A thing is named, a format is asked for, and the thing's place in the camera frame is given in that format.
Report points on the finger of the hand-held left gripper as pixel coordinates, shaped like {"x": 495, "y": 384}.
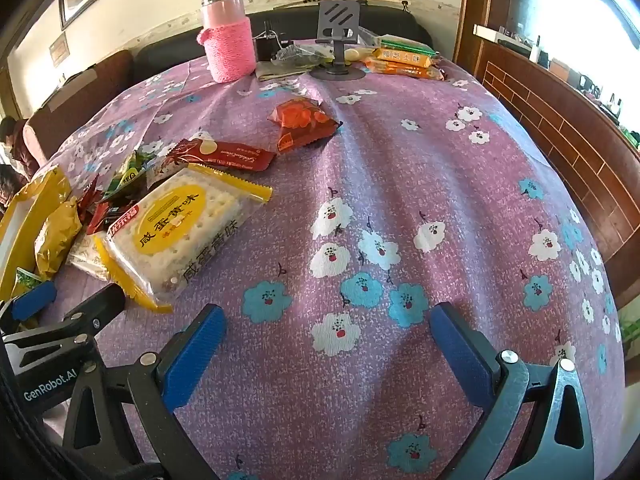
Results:
{"x": 97, "y": 305}
{"x": 32, "y": 296}

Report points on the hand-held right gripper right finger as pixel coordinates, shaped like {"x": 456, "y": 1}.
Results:
{"x": 460, "y": 355}

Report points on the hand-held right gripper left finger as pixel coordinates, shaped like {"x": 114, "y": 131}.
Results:
{"x": 195, "y": 355}

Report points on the green snack packet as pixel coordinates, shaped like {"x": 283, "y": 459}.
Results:
{"x": 127, "y": 172}
{"x": 25, "y": 281}

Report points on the clear pale cracker packet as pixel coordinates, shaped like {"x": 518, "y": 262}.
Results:
{"x": 85, "y": 255}

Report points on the yellow snack bag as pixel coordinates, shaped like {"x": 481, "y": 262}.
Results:
{"x": 57, "y": 237}

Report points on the small red black snack packet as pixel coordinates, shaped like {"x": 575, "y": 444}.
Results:
{"x": 89, "y": 195}
{"x": 107, "y": 216}

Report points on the white box with yellow tape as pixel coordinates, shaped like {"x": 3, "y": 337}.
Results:
{"x": 37, "y": 190}

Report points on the large yellow cracker packet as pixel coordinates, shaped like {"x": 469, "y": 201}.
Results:
{"x": 175, "y": 220}

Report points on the purple floral tablecloth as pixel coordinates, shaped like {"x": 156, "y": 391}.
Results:
{"x": 400, "y": 185}

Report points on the brown armchair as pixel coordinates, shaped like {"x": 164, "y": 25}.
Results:
{"x": 75, "y": 105}

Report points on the long dark red snack packet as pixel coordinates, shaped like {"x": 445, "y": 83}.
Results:
{"x": 225, "y": 154}

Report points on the brown wooden counter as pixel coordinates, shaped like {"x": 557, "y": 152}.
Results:
{"x": 565, "y": 125}

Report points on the orange red snack packet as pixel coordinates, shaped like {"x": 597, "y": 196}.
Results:
{"x": 300, "y": 120}

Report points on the black sofa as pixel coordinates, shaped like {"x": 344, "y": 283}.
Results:
{"x": 160, "y": 55}

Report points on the orange biscuit packet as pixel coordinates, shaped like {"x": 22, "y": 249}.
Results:
{"x": 407, "y": 72}
{"x": 405, "y": 57}

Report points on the pink bottle with knit sleeve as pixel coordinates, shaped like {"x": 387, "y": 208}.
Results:
{"x": 227, "y": 35}

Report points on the green white biscuit packet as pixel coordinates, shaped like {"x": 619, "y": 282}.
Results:
{"x": 400, "y": 42}

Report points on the clear plastic bag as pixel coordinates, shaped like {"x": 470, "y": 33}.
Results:
{"x": 302, "y": 55}

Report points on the white shelf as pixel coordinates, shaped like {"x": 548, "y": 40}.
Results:
{"x": 500, "y": 36}

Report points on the grey phone stand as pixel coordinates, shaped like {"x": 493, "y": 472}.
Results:
{"x": 340, "y": 20}

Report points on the wall poster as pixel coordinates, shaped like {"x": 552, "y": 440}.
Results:
{"x": 59, "y": 50}

